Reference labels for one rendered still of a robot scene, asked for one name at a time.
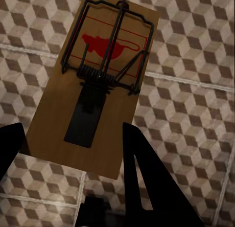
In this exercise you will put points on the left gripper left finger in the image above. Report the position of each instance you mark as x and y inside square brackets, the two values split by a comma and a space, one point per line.
[11, 139]

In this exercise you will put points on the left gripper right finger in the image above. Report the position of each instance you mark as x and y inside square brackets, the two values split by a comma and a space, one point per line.
[170, 206]

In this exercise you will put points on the mousetrap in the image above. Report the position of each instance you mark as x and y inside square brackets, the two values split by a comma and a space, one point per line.
[94, 87]

